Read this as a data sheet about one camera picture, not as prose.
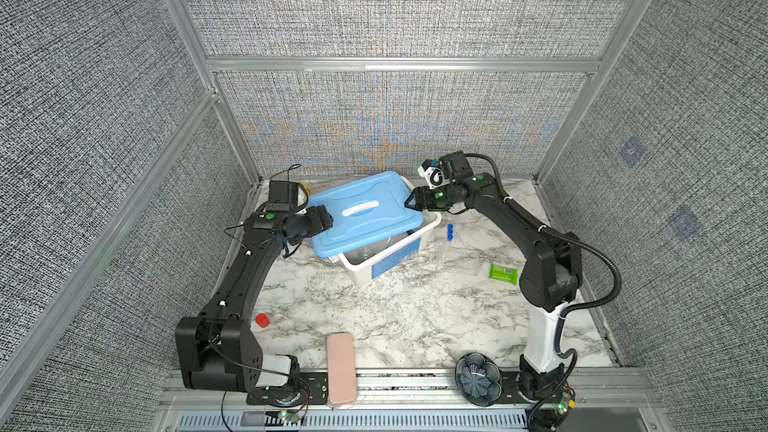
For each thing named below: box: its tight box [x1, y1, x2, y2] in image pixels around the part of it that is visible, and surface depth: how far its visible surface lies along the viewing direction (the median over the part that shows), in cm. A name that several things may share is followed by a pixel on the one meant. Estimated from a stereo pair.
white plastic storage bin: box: [328, 175, 441, 286], surface depth 84 cm
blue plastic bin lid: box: [308, 171, 424, 258], surface depth 88 cm
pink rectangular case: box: [326, 332, 357, 405], surface depth 78 cm
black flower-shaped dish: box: [454, 352, 503, 407], surface depth 75 cm
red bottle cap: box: [255, 313, 270, 328], surface depth 85 cm
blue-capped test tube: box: [438, 223, 455, 274], surface depth 88 cm
